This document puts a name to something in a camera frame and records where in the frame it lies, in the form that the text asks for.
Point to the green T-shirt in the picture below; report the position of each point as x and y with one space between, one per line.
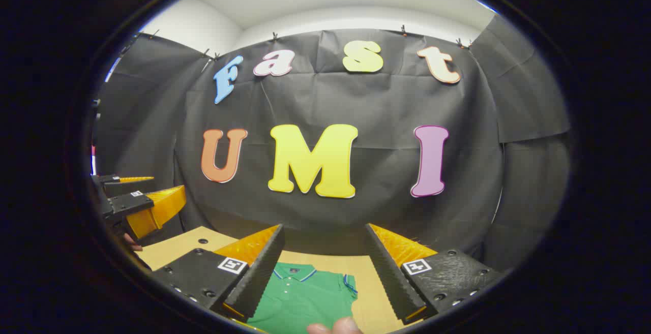
300 298

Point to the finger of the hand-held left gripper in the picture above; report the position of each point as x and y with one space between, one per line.
109 178
129 204

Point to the black backdrop cloth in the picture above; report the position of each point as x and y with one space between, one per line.
376 100

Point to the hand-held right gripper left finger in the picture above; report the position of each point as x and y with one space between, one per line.
259 278

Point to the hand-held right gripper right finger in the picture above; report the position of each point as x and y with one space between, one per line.
391 278

